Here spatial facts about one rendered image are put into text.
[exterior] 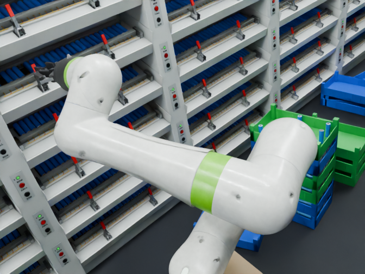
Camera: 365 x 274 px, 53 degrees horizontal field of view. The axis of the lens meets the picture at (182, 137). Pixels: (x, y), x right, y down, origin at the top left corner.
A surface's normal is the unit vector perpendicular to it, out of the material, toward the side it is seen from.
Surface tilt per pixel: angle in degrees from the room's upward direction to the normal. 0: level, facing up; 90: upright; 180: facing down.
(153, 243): 0
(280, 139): 4
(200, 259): 9
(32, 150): 20
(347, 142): 0
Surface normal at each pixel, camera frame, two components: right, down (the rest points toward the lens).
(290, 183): 0.61, -0.42
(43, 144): 0.07, -0.64
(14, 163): 0.66, 0.34
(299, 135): 0.27, -0.53
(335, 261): -0.17, -0.80
